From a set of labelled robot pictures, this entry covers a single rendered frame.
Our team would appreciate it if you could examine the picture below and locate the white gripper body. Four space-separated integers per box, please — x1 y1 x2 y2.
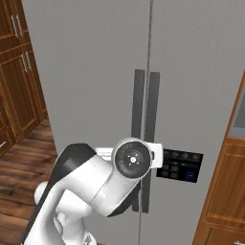
148 143 164 170

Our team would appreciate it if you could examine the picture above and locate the grey fridge door with panel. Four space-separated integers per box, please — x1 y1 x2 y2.
138 0 245 245

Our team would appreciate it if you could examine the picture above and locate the grey freezer door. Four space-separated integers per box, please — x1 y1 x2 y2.
21 0 152 245

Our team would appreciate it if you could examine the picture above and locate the brown wooden tall cabinet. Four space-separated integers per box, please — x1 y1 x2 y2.
190 72 245 245

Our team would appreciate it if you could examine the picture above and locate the brown wooden cupboard run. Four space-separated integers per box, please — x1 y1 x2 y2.
0 0 50 158

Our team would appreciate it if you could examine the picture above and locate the dark grey fridge door handle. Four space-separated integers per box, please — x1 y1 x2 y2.
141 71 162 214

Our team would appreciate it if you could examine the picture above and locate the dark grey freezer door handle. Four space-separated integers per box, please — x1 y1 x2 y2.
130 68 146 213

